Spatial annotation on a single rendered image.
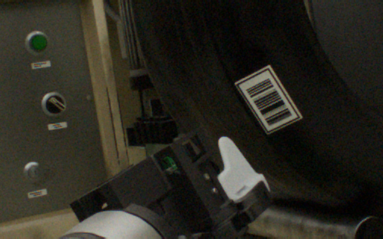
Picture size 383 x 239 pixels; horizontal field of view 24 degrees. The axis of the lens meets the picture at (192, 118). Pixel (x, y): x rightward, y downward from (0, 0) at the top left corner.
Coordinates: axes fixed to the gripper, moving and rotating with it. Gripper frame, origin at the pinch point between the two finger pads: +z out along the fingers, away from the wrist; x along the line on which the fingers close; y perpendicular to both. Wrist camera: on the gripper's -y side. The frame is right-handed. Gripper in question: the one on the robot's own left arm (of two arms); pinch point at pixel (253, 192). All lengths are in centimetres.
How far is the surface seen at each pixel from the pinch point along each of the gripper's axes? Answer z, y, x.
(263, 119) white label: 12.7, 4.2, 1.8
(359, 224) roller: 16.5, -9.7, 0.2
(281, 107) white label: 12.6, 4.5, -0.5
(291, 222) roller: 24.1, -8.0, 10.4
